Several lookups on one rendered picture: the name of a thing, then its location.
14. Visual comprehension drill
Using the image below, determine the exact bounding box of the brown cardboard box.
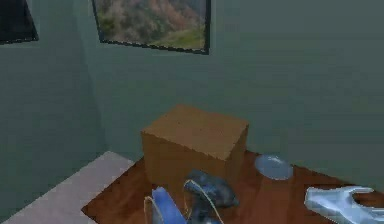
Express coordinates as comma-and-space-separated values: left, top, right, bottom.
140, 103, 250, 194

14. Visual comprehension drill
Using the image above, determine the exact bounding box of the framed landscape picture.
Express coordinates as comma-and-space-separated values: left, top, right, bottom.
91, 0, 212, 56

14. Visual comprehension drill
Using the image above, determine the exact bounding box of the pale blue round plate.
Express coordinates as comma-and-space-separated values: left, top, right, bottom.
254, 153, 294, 181

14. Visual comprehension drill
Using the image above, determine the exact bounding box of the brown wooden table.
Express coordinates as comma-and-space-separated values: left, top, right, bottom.
80, 149, 384, 224

